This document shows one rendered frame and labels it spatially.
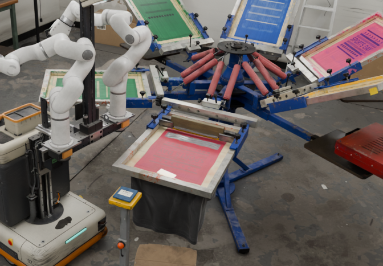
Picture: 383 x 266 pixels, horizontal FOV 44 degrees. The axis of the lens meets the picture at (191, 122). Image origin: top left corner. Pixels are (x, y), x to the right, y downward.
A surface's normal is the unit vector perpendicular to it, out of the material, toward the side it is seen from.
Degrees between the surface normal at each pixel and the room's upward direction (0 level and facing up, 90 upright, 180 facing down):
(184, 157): 0
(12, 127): 92
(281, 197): 0
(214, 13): 90
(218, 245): 0
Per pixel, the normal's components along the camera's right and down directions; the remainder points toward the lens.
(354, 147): 0.08, -0.88
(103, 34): -0.29, 0.44
